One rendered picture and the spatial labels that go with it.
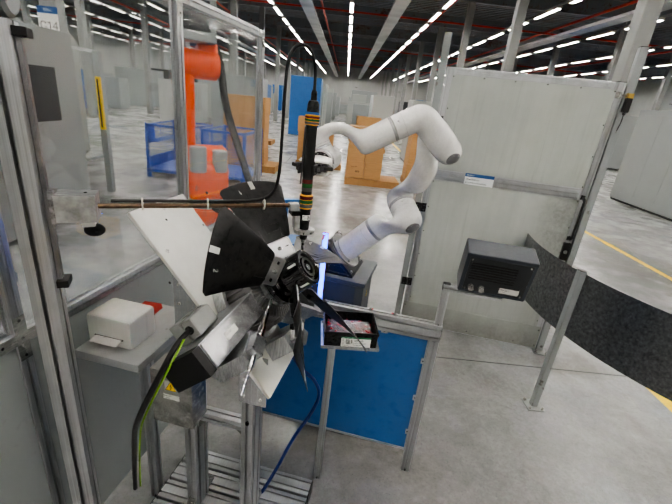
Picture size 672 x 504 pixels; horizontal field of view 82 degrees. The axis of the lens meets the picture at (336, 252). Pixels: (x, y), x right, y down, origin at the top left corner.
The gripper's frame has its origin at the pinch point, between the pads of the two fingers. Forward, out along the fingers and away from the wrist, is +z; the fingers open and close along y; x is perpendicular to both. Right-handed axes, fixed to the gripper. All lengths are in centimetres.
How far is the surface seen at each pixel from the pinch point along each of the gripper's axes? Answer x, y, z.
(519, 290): -41, -80, -32
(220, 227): -11.7, 11.7, 33.2
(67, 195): -8, 50, 39
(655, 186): -85, -570, -914
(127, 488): -151, 68, 13
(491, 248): -26, -66, -34
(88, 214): -13, 46, 37
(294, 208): -12.3, 2.2, 3.7
